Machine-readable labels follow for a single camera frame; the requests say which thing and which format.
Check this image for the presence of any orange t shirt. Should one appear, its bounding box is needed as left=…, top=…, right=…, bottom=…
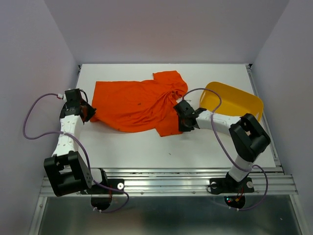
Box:
left=91, top=70, right=188, bottom=137

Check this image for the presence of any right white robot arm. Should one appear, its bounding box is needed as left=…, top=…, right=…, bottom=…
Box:
left=174, top=100, right=271, bottom=195

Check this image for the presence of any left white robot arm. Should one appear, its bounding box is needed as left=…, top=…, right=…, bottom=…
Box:
left=44, top=89, right=109, bottom=196

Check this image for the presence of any yellow plastic basket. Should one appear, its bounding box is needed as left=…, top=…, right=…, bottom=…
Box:
left=200, top=82, right=264, bottom=121

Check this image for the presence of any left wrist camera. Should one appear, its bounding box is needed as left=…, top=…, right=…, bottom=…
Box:
left=57, top=94, right=67, bottom=102

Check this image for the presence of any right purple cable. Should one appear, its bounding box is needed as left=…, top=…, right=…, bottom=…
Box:
left=182, top=88, right=268, bottom=212

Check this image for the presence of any purple cable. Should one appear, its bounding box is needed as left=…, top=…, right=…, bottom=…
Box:
left=182, top=88, right=268, bottom=212
left=23, top=93, right=130, bottom=213

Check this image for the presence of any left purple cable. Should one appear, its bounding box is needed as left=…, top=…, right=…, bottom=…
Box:
left=23, top=93, right=130, bottom=213

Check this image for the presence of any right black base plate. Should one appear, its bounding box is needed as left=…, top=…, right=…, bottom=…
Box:
left=206, top=177, right=254, bottom=195

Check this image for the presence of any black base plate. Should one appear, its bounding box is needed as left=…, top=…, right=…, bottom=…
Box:
left=80, top=178, right=125, bottom=195
left=206, top=177, right=254, bottom=195

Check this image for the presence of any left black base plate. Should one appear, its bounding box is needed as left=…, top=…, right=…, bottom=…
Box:
left=80, top=178, right=125, bottom=195

